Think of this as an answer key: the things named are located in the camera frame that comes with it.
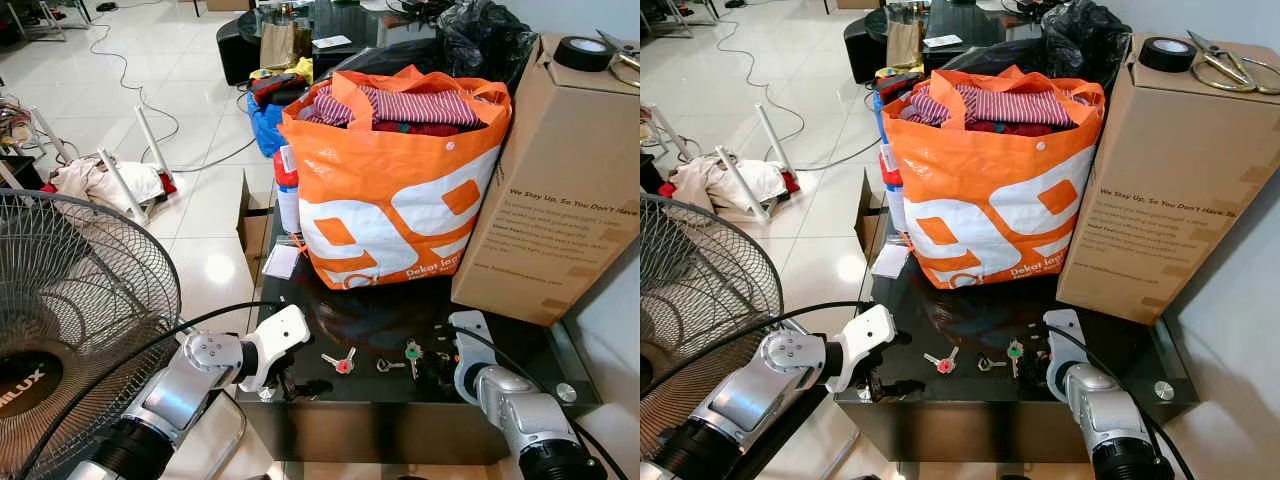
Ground small open cardboard box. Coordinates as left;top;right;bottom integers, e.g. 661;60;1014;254
855;170;887;281
237;170;276;286

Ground brown paper bag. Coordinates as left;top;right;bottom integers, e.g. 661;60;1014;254
260;22;298;71
885;20;923;69

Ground white paper card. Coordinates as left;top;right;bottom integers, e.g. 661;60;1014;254
262;243;303;281
870;243;911;279

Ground black glass table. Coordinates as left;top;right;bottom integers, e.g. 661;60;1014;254
832;180;1201;463
235;180;603;466

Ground red white striped cloth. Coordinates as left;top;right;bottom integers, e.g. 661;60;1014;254
300;83;487;129
905;83;1083;129

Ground brown cardboard box with print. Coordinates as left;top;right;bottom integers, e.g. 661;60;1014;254
1055;33;1280;326
450;33;641;328

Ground white overturned rack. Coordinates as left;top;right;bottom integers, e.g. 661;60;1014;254
650;103;801;223
30;105;176;227

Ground beige cloth pile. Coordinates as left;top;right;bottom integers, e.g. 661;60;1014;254
50;158;166;213
668;155;791;213

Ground white bottle with red band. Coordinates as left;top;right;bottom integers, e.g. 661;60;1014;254
878;140;907;236
274;145;303;236

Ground thin black floor cable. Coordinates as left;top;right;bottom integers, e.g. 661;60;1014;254
715;20;881;171
88;20;256;171

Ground standing fan with wire grille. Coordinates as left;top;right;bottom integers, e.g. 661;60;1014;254
640;193;784;461
0;190;183;480

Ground dark red black bag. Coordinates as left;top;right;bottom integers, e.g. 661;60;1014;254
248;72;311;109
878;68;926;106

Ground black garbage bag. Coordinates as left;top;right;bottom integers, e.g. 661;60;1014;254
1040;0;1134;91
435;0;539;91

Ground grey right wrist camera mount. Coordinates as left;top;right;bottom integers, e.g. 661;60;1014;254
447;310;498;404
1043;308;1091;401

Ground black ottoman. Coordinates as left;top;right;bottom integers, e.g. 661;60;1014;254
215;15;263;86
843;15;889;83

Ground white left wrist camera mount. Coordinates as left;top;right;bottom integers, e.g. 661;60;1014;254
238;305;311;393
825;305;897;393

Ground gold scissors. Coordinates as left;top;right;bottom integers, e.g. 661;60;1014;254
597;28;641;73
1187;30;1280;94

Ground orange and white shopping bag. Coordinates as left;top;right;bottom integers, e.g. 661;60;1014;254
278;65;513;291
880;65;1107;291

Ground black tape roll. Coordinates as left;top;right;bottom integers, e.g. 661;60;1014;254
1138;37;1198;74
553;36;616;73

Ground dark red folded clothes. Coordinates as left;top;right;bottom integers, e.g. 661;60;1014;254
375;120;463;138
965;119;1063;136

